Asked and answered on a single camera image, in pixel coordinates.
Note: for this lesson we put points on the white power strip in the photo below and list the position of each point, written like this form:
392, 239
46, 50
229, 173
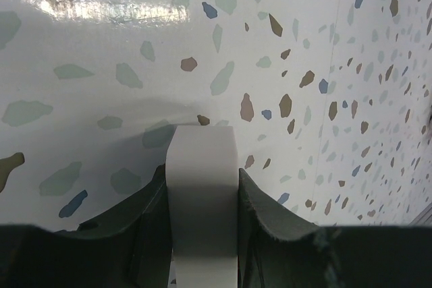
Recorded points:
202, 178

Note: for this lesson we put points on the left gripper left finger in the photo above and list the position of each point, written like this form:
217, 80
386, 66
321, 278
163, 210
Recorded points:
128, 245

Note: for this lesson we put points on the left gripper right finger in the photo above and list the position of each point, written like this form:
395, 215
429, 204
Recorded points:
277, 248

